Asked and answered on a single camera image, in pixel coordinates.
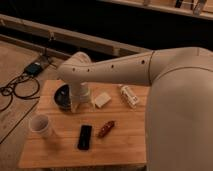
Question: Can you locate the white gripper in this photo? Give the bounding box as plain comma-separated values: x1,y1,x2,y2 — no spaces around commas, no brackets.
69,82,91,113

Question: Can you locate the dark ceramic bowl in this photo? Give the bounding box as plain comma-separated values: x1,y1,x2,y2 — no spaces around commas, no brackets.
54,84,71,110

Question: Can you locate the black remote control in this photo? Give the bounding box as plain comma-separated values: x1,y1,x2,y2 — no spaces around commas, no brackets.
77,125,92,150

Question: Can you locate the white rectangular block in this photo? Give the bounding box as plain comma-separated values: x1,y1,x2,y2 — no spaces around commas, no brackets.
94,92,111,108

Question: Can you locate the white plastic bottle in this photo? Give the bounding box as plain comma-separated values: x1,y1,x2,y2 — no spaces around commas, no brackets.
120,85,139,108

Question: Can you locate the red snack wrapper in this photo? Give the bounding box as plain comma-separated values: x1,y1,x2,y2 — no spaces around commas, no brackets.
97,121,115,138

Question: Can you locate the black power adapter box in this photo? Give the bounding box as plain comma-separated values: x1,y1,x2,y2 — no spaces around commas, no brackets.
24,62,43,76

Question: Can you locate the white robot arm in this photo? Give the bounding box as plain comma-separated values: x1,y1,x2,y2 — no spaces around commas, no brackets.
58,47,213,171

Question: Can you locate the wooden table board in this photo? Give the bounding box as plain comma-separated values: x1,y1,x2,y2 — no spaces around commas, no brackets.
19,80,149,168

